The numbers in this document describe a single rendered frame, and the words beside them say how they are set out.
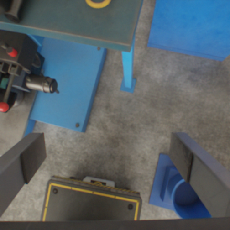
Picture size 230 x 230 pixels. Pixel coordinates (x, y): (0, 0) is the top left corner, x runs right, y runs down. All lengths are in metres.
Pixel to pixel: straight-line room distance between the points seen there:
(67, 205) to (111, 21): 1.19
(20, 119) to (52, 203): 0.77
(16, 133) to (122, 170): 1.01
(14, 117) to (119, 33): 1.36
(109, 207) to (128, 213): 0.14
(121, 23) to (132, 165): 1.22
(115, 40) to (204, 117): 1.29
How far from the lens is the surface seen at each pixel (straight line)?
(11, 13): 0.68
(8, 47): 0.71
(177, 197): 1.51
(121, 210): 1.31
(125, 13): 0.61
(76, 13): 0.64
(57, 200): 1.40
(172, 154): 0.17
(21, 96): 1.68
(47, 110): 1.61
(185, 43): 1.66
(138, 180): 1.58
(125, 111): 1.55
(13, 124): 1.73
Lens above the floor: 1.53
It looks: 81 degrees down
